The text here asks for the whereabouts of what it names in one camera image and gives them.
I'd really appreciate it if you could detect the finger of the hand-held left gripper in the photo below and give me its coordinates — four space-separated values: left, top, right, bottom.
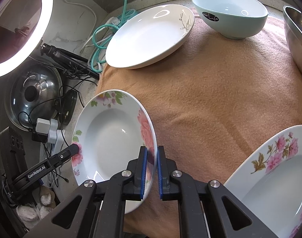
45 144 80 169

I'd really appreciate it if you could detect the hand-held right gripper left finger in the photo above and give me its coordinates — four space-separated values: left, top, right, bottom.
25 146 149 238

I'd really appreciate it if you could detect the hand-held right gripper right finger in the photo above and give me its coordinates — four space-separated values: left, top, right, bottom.
157 146 280 238

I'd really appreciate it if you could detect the deep plate with pink peonies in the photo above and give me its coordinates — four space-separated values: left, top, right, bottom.
72 89 157 215

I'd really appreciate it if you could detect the large plate with pink blossoms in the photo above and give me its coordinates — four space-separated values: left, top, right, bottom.
224 125 302 238

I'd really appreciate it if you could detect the white plate with grey leaves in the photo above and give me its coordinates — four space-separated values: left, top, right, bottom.
105 4 195 70

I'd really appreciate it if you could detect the mint green bowl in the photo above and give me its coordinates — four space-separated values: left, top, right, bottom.
192 0 268 40

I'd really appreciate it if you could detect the shiny stainless steel bowl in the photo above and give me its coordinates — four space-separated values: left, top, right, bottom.
283 5 302 83

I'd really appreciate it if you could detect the person's left hand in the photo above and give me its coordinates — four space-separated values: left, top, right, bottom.
16 187 58 226

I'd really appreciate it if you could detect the white adapter plug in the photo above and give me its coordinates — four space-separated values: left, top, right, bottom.
47 119 65 144

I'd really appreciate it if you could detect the white charger plug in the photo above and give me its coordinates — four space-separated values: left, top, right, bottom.
36 118 52 133

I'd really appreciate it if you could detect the black oval device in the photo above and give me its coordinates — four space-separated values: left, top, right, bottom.
58 89 78 126

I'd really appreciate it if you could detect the orange towel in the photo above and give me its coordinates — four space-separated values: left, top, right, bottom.
95 17 302 238

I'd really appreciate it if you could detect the black tripod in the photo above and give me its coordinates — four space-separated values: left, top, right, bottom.
41 43 100 80

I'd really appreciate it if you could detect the teal round power strip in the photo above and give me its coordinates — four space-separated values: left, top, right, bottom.
120 9 139 21

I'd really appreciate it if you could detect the black cable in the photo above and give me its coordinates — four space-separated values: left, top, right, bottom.
17 61 99 129

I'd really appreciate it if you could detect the white cable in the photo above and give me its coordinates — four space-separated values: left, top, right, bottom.
55 0 97 52

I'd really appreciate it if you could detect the ring light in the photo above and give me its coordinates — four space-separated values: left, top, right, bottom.
0 0 54 79

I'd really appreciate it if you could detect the teal cable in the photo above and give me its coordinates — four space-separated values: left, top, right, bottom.
88 0 139 73

